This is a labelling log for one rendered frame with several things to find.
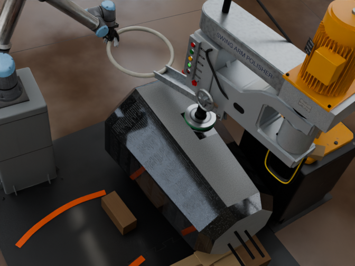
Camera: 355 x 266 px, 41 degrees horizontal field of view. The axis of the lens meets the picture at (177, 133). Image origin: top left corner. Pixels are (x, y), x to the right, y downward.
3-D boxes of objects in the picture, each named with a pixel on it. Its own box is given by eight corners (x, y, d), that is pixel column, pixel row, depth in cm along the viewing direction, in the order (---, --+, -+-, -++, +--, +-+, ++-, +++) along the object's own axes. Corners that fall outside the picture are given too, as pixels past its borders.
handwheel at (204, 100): (221, 110, 283) (226, 93, 272) (209, 117, 279) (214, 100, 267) (204, 95, 290) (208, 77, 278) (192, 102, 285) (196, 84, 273)
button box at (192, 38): (195, 77, 283) (202, 41, 261) (192, 79, 282) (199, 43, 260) (186, 70, 287) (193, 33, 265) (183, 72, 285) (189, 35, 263)
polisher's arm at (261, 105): (307, 163, 273) (339, 107, 236) (281, 183, 262) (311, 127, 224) (219, 89, 304) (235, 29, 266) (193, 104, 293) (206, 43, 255)
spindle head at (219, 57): (248, 106, 292) (267, 51, 257) (223, 122, 281) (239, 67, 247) (208, 73, 307) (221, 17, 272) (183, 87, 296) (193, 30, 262)
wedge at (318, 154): (323, 150, 318) (325, 145, 315) (320, 161, 312) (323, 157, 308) (294, 140, 321) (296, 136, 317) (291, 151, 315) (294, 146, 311)
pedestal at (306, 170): (280, 143, 422) (308, 84, 365) (332, 198, 390) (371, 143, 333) (223, 172, 393) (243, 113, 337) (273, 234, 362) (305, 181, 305)
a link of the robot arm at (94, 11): (87, 17, 305) (105, 12, 309) (81, 6, 311) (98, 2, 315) (88, 28, 313) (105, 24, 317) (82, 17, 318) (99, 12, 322)
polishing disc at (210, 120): (221, 123, 315) (221, 122, 314) (193, 132, 307) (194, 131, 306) (206, 101, 326) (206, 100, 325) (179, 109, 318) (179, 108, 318)
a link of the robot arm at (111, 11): (97, 1, 314) (111, -3, 318) (99, 16, 324) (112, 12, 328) (103, 9, 310) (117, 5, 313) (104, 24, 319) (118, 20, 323)
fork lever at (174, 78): (243, 108, 294) (243, 102, 291) (221, 122, 285) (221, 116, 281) (170, 68, 335) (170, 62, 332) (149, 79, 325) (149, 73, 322)
